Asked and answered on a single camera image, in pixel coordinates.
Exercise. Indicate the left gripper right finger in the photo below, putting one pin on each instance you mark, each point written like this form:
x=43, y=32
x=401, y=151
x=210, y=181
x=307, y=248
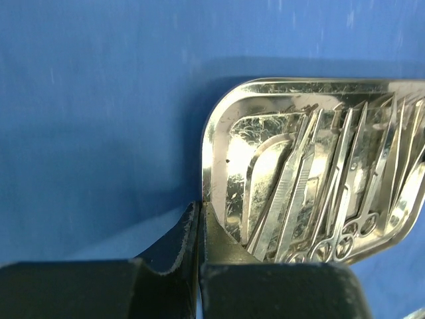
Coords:
x=235, y=285

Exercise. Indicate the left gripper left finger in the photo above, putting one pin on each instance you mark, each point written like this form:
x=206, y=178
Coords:
x=161, y=282

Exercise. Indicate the steel surgical scissors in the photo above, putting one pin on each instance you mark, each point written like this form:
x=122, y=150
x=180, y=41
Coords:
x=335, y=245

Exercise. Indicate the steel instrument tray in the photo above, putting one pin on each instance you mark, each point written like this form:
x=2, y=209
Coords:
x=251, y=131

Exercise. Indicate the blue surgical cloth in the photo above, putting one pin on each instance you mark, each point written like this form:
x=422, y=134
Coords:
x=103, y=103

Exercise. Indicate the steel tweezers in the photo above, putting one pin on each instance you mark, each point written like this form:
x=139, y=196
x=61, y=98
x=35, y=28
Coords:
x=410, y=119

